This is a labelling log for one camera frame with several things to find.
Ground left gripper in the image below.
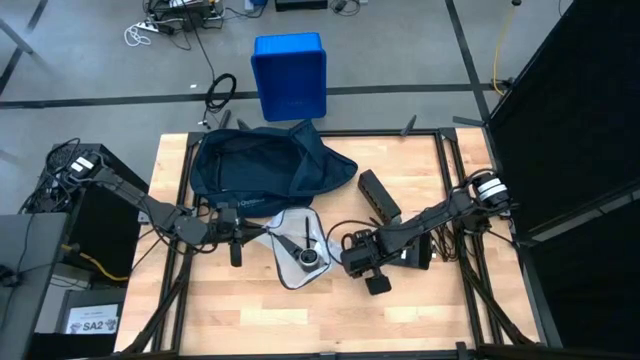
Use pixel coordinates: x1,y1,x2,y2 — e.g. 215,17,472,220
209,207,271,246

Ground black calculator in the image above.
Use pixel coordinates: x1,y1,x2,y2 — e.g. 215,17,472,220
272,233,303,260

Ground round black silver-rimmed object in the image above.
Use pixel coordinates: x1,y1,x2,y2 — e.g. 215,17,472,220
298,248,321,273

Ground black case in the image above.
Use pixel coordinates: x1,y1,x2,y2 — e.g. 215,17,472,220
399,232,434,271

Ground black network switch box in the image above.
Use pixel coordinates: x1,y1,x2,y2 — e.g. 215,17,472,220
357,168,403,226

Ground clear mesh zip pouch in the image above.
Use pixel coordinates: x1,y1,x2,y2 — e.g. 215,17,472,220
252,206,335,291

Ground navy blue backpack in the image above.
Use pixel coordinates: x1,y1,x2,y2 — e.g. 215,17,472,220
188,118,359,219

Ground black computer tower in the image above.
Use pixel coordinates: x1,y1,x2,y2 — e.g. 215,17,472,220
29,143,150,279

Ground blue plastic bin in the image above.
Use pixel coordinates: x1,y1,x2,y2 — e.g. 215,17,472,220
250,32,328,123

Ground white SA2 sign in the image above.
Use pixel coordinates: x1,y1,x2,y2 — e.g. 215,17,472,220
64,303,120,335

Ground black box with sign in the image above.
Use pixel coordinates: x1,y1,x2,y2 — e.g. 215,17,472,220
29,287,126,360

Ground grey side desk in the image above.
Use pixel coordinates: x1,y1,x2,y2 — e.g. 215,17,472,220
0,213,69,360

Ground power strip electronics pile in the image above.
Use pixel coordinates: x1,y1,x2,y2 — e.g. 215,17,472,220
144,0,226,31

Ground black partition panel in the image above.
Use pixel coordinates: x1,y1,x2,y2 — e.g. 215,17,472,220
487,0,640,351

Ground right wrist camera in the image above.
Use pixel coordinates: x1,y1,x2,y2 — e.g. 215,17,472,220
364,274,393,296

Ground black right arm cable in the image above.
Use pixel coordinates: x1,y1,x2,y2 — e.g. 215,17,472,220
324,219,381,261

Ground black metal table frame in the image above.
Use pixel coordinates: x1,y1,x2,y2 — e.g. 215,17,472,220
114,127,541,360

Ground coiled black floor cable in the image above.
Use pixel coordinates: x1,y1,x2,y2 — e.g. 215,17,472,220
202,73,238,126

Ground yellow cable by tower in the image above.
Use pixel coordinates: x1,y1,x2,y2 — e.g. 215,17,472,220
60,243,129,282

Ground black tower cables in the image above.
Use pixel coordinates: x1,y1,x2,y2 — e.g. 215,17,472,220
18,137,81,214

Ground white floor cable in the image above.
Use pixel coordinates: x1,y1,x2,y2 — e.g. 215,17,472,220
123,19,174,48

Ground long yellow floor cable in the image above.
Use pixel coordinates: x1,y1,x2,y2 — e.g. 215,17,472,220
492,4,516,97

